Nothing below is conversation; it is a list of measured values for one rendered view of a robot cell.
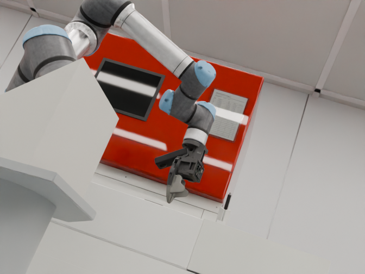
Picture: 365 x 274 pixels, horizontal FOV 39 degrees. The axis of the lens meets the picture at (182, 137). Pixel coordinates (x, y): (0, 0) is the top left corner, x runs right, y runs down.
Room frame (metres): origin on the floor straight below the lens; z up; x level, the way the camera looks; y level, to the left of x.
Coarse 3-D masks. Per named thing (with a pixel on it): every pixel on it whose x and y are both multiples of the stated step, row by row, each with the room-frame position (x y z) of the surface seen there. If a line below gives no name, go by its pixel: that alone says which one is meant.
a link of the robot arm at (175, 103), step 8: (168, 96) 1.48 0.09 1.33; (176, 96) 1.47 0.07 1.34; (184, 96) 1.45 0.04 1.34; (160, 104) 1.51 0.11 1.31; (168, 104) 1.49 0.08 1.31; (176, 104) 1.48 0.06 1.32; (184, 104) 1.47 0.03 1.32; (192, 104) 1.48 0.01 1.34; (168, 112) 1.51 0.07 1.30; (176, 112) 1.51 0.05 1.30; (184, 112) 1.50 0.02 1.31; (192, 112) 1.51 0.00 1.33; (184, 120) 1.53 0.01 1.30
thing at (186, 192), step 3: (183, 180) 1.57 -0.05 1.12; (183, 183) 1.57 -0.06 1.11; (180, 192) 1.57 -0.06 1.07; (183, 192) 1.56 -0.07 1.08; (186, 192) 1.56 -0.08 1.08; (174, 195) 1.57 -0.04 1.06; (177, 195) 1.57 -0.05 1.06; (180, 195) 1.57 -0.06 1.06; (183, 195) 1.56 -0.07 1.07; (186, 195) 1.56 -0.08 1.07; (171, 198) 1.57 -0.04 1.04; (171, 201) 1.57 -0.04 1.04
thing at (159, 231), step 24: (96, 192) 1.41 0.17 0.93; (120, 192) 1.39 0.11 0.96; (96, 216) 1.40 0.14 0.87; (120, 216) 1.39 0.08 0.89; (144, 216) 1.38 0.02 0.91; (168, 216) 1.37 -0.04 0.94; (192, 216) 1.36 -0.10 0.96; (120, 240) 1.39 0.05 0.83; (144, 240) 1.37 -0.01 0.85; (168, 240) 1.36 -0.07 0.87; (192, 240) 1.35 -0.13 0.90
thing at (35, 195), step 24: (0, 168) 0.96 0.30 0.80; (24, 168) 0.93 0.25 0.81; (0, 192) 1.04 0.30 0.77; (24, 192) 1.04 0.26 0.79; (48, 192) 1.00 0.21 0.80; (72, 192) 0.98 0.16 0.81; (0, 216) 1.03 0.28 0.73; (24, 216) 1.05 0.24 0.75; (48, 216) 1.09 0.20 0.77; (72, 216) 1.14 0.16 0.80; (0, 240) 1.04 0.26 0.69; (24, 240) 1.06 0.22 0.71; (0, 264) 1.04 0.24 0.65; (24, 264) 1.09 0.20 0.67
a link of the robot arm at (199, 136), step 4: (188, 128) 1.54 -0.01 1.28; (192, 128) 1.53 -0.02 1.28; (188, 132) 1.53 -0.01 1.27; (192, 132) 1.52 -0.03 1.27; (196, 132) 1.52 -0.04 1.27; (200, 132) 1.52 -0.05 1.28; (204, 132) 1.53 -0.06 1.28; (184, 136) 1.55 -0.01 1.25; (188, 136) 1.53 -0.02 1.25; (192, 136) 1.52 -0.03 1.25; (196, 136) 1.52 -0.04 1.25; (200, 136) 1.52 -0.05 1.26; (204, 136) 1.53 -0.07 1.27; (196, 140) 1.52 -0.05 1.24; (200, 140) 1.52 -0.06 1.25; (204, 140) 1.53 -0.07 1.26; (204, 144) 1.54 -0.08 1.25
